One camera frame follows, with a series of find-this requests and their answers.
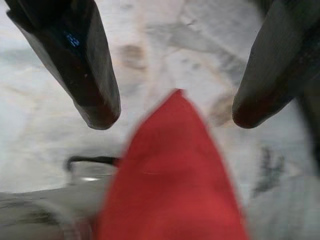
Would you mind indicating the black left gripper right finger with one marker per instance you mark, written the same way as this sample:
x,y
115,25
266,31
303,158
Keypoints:
x,y
275,62

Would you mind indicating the grey fabric two-seat sofa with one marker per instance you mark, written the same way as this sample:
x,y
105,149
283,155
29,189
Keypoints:
x,y
280,215

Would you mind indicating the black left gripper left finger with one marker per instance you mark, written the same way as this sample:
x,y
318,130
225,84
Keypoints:
x,y
72,62

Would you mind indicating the red pillow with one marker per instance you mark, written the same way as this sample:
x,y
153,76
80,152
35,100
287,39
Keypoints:
x,y
175,175

